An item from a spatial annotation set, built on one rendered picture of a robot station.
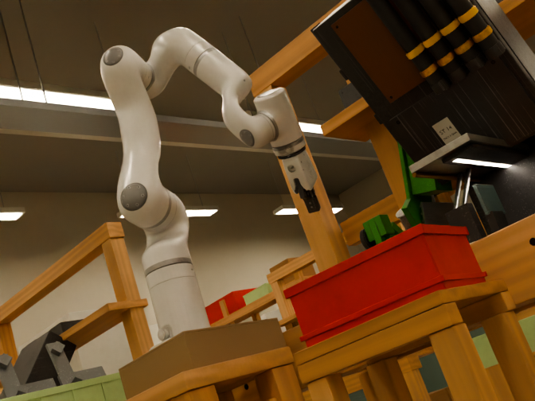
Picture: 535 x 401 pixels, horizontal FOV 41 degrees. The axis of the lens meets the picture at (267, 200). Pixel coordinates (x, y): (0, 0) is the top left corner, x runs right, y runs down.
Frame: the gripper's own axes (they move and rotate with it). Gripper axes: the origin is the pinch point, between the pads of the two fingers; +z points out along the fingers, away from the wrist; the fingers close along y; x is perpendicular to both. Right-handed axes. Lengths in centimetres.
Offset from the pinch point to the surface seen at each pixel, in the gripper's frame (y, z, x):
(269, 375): -39.1, 22.9, 11.7
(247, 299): 470, 265, 268
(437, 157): -12.8, -7.9, -35.9
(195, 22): 514, -26, 217
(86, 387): -33, 21, 66
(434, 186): 4.2, 5.6, -30.6
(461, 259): -47, 0, -39
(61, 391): -39, 17, 68
